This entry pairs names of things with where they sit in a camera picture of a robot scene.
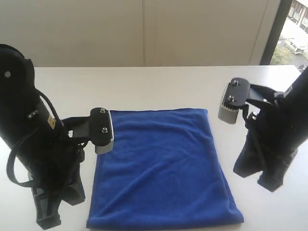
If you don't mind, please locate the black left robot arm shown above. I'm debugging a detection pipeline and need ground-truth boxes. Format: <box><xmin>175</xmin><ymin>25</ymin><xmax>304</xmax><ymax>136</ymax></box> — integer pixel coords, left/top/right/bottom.
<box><xmin>0</xmin><ymin>44</ymin><xmax>85</xmax><ymax>230</ymax></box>

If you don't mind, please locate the white van outside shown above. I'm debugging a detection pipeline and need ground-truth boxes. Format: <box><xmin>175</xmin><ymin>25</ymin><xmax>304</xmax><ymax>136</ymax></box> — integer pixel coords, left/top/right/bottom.
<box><xmin>294</xmin><ymin>46</ymin><xmax>308</xmax><ymax>55</ymax></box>

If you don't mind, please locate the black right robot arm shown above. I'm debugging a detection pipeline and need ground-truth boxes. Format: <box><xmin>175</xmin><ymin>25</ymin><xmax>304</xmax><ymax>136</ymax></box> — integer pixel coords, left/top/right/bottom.
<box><xmin>233</xmin><ymin>70</ymin><xmax>308</xmax><ymax>192</ymax></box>

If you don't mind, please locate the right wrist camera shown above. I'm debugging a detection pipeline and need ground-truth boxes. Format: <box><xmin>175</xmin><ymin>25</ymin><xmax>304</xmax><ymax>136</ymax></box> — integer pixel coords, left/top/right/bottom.
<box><xmin>218</xmin><ymin>77</ymin><xmax>277</xmax><ymax>124</ymax></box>

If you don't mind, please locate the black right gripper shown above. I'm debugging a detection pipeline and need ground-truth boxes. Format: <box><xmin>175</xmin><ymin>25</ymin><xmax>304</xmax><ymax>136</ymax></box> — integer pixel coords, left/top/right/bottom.
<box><xmin>233</xmin><ymin>96</ymin><xmax>298</xmax><ymax>192</ymax></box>

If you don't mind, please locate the dark window frame post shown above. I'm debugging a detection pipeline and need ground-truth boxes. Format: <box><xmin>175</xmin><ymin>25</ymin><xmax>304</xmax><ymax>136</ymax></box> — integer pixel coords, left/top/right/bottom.
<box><xmin>259</xmin><ymin>0</ymin><xmax>292</xmax><ymax>65</ymax></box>

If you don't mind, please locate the blue microfiber towel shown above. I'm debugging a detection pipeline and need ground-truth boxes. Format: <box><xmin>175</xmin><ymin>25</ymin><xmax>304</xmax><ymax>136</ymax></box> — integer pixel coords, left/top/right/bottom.
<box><xmin>86</xmin><ymin>108</ymin><xmax>244</xmax><ymax>231</ymax></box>

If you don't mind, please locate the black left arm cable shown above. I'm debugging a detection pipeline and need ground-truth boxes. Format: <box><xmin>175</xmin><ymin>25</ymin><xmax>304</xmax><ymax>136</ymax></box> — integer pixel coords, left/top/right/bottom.
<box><xmin>6</xmin><ymin>91</ymin><xmax>73</xmax><ymax>217</ymax></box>

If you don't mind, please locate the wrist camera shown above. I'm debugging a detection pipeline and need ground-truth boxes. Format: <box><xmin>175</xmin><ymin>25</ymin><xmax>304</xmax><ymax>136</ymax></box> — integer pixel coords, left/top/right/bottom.
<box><xmin>62</xmin><ymin>107</ymin><xmax>114</xmax><ymax>154</ymax></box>
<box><xmin>218</xmin><ymin>77</ymin><xmax>277</xmax><ymax>124</ymax></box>

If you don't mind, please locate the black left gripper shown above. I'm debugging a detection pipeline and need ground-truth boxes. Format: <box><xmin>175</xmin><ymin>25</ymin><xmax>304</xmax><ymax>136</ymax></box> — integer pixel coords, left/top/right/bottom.
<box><xmin>24</xmin><ymin>115</ymin><xmax>85</xmax><ymax>228</ymax></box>

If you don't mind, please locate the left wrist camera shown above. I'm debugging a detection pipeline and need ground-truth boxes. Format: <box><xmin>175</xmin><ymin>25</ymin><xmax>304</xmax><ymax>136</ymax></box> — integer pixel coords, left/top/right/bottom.
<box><xmin>62</xmin><ymin>107</ymin><xmax>114</xmax><ymax>154</ymax></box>

